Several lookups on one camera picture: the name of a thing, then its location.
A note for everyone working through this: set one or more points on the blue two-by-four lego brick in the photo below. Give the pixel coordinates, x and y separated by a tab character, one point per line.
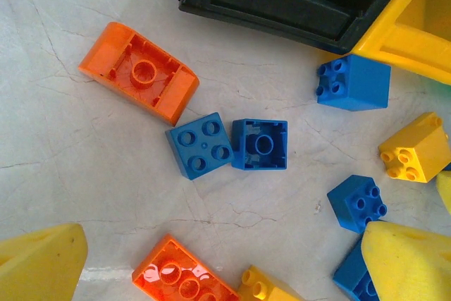
352	276

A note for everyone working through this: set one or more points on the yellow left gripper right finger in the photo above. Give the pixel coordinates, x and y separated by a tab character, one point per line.
408	269

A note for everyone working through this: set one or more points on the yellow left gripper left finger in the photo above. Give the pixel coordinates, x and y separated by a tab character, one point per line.
38	265

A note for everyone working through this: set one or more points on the blue two-by-two lego brick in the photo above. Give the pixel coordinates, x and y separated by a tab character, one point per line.
259	146
201	146
352	206
363	82

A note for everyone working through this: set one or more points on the orange two-by-four lego brick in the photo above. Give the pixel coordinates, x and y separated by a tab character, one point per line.
176	273

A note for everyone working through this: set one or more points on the black plastic container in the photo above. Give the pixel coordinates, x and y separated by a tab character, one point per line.
282	8

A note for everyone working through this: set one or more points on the yellow plastic container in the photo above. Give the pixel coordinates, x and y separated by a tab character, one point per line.
398	43

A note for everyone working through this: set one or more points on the orange curved lego brick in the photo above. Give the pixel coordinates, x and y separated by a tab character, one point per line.
105	58

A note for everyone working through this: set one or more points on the yellow two-by-two lego brick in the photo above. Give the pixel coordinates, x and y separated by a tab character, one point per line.
267	287
419	142

